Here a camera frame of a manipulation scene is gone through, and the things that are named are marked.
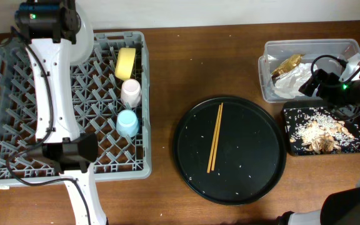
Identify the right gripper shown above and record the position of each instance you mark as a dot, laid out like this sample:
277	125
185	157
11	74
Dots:
329	79

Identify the white napkin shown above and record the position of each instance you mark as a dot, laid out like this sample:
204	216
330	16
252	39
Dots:
287	85

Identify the gold foil wrapper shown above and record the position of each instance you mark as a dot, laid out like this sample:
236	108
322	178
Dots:
287	65

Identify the food scraps and rice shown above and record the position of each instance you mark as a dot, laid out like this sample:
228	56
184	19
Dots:
323	134

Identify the wooden chopstick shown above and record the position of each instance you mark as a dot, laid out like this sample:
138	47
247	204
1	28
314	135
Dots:
213	140
217	140

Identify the pink plastic cup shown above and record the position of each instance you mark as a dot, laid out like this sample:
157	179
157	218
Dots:
131	93

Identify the yellow bowl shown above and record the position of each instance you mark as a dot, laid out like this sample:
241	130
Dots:
125	63

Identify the blue plastic cup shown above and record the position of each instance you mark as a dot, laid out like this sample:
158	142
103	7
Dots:
127	123

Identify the white round plate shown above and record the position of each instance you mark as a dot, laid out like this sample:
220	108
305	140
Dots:
80	52

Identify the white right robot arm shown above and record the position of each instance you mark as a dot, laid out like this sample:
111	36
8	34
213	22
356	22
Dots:
322	111

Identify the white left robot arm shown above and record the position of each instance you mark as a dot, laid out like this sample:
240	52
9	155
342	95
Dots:
58	35

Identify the grey plastic dishwasher rack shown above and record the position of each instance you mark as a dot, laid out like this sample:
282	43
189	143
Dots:
97	103

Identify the black rectangular tray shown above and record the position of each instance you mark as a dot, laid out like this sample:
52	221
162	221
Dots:
289	147

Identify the clear plastic storage bin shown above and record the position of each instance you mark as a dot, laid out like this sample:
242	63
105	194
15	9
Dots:
275	52

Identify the round black serving tray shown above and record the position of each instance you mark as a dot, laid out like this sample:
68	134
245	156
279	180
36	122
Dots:
251	153

